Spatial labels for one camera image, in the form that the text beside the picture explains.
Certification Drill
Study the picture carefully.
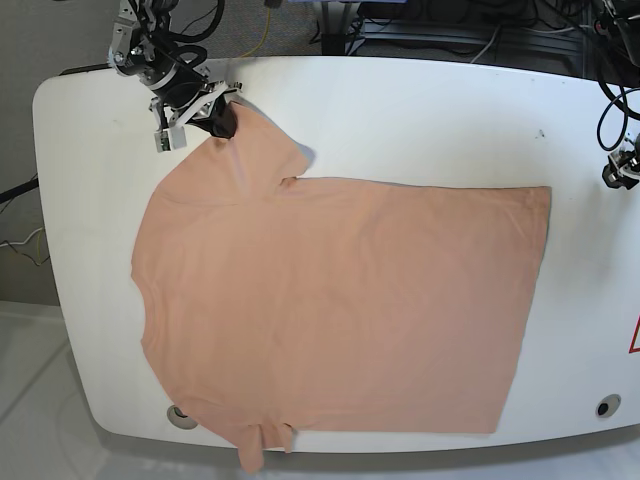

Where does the table cable grommet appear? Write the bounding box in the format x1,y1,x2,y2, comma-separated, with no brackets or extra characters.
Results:
595,394,622,418
166,405,198,430

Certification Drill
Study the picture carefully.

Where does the yellow floor cable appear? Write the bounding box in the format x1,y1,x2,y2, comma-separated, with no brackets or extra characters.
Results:
242,0,273,59

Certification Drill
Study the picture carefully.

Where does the right table cable grommet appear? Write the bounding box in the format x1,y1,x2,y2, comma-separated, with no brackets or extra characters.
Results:
595,394,622,418

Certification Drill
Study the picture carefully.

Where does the gripper body right side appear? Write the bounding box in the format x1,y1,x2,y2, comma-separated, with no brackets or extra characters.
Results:
149,62,208,110

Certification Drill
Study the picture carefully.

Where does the aluminium frame rail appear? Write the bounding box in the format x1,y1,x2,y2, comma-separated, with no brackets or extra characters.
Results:
362,20,595,79

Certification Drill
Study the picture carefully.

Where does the white floor cable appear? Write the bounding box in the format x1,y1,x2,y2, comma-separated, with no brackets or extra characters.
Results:
0,227,46,251

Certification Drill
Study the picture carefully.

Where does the peach pink T-shirt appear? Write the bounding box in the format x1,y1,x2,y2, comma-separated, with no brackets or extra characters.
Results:
131,104,551,473

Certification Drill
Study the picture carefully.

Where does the red warning triangle sticker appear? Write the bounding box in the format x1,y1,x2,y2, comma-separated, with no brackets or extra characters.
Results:
629,318,640,354

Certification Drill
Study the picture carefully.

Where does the black metal table leg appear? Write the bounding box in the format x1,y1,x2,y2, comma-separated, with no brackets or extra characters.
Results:
313,1,352,56

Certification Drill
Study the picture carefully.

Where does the left table cable grommet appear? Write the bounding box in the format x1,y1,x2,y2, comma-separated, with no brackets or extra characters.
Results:
166,405,198,430

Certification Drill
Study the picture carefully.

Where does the robot arm left side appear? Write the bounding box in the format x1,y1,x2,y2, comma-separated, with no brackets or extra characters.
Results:
596,0,639,190

